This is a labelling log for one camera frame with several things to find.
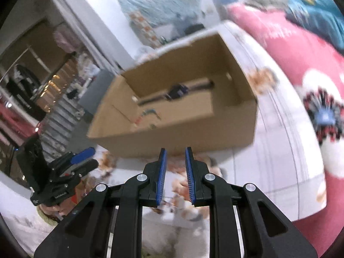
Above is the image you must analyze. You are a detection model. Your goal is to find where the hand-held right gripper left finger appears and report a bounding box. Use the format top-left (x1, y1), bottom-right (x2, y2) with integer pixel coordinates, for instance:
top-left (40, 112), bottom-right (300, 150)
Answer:
top-left (34, 148), bottom-right (168, 258)

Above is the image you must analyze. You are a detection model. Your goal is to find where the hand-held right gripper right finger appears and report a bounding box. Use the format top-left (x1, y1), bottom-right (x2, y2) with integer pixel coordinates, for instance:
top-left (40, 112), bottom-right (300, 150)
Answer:
top-left (185, 146), bottom-right (318, 258)

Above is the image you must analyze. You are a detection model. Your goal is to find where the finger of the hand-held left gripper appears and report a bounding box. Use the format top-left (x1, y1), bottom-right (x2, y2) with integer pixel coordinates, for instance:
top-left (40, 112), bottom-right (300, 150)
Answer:
top-left (68, 159), bottom-right (100, 178)
top-left (70, 147), bottom-right (96, 164)

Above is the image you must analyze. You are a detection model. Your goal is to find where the cardboard box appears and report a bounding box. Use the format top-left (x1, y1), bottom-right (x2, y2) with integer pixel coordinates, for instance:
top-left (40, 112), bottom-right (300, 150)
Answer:
top-left (86, 31), bottom-right (258, 158)

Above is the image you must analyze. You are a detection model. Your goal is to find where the purple black wristwatch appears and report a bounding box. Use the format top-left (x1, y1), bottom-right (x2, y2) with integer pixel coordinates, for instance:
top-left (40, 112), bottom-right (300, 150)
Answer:
top-left (138, 77), bottom-right (215, 106)

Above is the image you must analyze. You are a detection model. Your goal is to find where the floral plaid tablecloth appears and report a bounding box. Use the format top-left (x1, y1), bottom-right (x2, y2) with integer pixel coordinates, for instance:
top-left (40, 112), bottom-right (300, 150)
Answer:
top-left (35, 21), bottom-right (328, 248)

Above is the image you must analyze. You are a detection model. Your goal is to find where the orange checked cloth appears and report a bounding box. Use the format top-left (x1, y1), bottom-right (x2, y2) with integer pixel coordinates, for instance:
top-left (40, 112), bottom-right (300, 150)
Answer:
top-left (128, 9), bottom-right (160, 49)

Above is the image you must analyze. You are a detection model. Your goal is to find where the pink floral blanket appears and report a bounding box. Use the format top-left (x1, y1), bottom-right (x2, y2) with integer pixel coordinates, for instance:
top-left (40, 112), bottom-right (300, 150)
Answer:
top-left (228, 2), bottom-right (344, 258)

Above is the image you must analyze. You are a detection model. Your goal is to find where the grey green patterned blanket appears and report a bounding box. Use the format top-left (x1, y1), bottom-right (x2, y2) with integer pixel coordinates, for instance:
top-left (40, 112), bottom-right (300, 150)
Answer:
top-left (244, 0), bottom-right (290, 10)

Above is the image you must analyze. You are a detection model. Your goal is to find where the teal patterned blanket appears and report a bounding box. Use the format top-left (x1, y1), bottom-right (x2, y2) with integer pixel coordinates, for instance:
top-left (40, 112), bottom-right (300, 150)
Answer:
top-left (284, 0), bottom-right (344, 55)

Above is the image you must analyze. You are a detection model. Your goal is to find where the multicolour bead bracelet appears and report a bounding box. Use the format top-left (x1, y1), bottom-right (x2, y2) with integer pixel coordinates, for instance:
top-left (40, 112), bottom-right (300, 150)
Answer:
top-left (133, 108), bottom-right (162, 129)

